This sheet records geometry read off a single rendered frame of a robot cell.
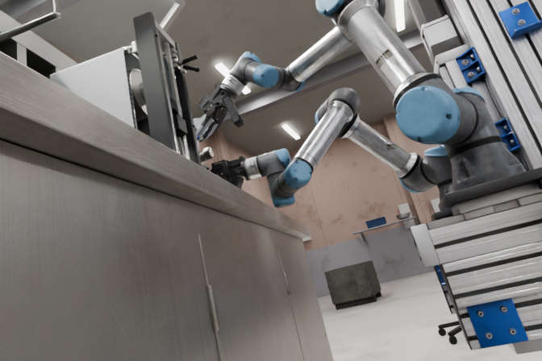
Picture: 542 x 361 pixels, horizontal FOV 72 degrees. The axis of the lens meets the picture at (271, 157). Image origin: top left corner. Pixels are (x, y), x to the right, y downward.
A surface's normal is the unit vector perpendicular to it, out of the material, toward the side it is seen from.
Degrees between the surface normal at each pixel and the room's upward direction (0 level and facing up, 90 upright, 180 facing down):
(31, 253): 90
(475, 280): 90
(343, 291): 90
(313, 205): 90
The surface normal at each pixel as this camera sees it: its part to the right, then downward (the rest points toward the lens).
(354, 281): -0.40, -0.19
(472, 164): -0.76, -0.33
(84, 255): 0.95, -0.29
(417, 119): -0.71, 0.09
